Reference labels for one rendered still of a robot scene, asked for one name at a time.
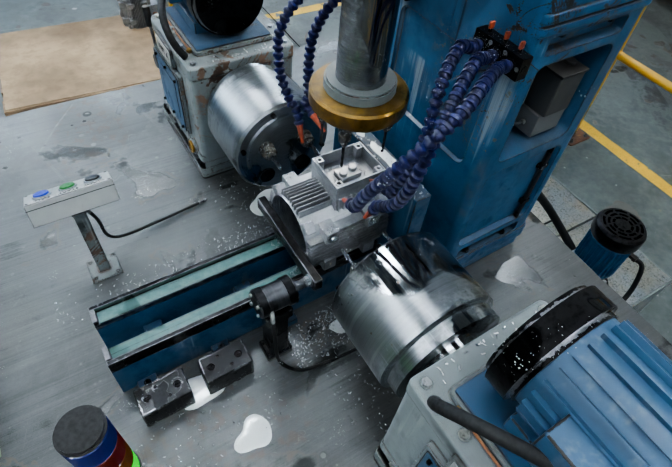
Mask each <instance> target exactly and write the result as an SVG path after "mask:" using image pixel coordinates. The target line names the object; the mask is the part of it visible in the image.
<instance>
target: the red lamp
mask: <svg viewBox="0 0 672 467"><path fill-rule="evenodd" d="M115 429H116V428H115ZM116 431H117V429H116ZM125 451H126V445H125V441H124V439H123V437H122V436H121V435H120V433H119V432H118V431H117V443H116V446H115V449H114V451H113V452H112V454H111V455H110V456H109V458H108V459H107V460H105V461H104V462H103V463H102V464H100V465H98V466H96V467H119V465H120V464H121V462H122V460H123V458H124V456H125Z"/></svg>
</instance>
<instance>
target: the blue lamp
mask: <svg viewBox="0 0 672 467"><path fill-rule="evenodd" d="M106 418H107V425H108V426H107V431H106V434H105V436H104V438H103V440H102V442H101V443H100V444H99V445H98V446H97V447H96V448H95V449H94V450H93V451H92V452H90V453H88V454H86V455H84V456H81V457H77V458H68V457H64V456H63V457H64V458H65V459H66V460H67V461H68V462H69V463H71V464H72V465H73V466H74V467H96V466H98V465H100V464H102V463H103V462H104V461H105V460H107V459H108V458H109V456H110V455H111V454H112V452H113V451H114V449H115V446H116V443H117V431H116V429H115V427H114V425H113V424H112V423H111V421H110V420H109V419H108V417H107V416H106Z"/></svg>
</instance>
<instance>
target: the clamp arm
mask: <svg viewBox="0 0 672 467"><path fill-rule="evenodd" d="M257 203H258V208H259V210H260V211H261V213H262V214H263V216H264V217H265V219H266V220H267V222H268V223H269V225H270V226H271V228H272V229H273V231H274V232H275V234H276V235H277V236H278V238H279V239H280V241H281V242H282V244H283V245H284V247H285V248H286V250H287V251H288V253H289V254H290V256H291V257H292V259H293V260H294V262H295V263H296V265H297V266H298V268H299V269H300V271H301V272H302V274H303V275H304V278H305V277H307V276H308V277H309V278H305V279H306V281H311V282H309V283H308V287H309V285H310V287H312V289H313V290H314V291H316V290H318V289H320V288H322V283H323V279H322V277H321V276H320V274H319V273H318V271H317V270H316V269H315V267H314V266H313V264H312V263H311V261H310V260H309V258H308V253H307V252H306V250H304V251H303V250H302V248H301V247H300V245H299V244H298V243H297V241H296V240H295V238H294V237H293V235H292V234H291V232H290V231H289V230H288V228H287V227H286V225H285V224H284V222H283V221H282V220H281V218H280V217H279V215H278V214H277V212H276V211H275V209H274V208H273V203H272V202H271V201H268V199H267V198H266V196H262V197H260V198H258V199H257Z"/></svg>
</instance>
